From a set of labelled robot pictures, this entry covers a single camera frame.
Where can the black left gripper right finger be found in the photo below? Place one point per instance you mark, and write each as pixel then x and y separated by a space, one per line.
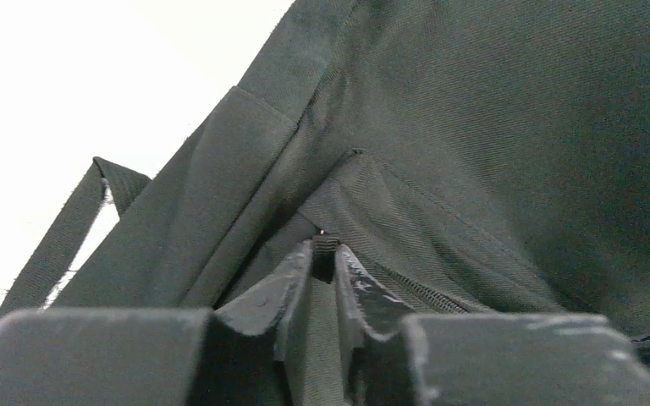
pixel 393 355

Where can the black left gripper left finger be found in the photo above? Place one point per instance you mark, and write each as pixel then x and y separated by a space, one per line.
pixel 249 352

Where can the black student backpack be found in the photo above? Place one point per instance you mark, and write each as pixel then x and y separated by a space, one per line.
pixel 475 156

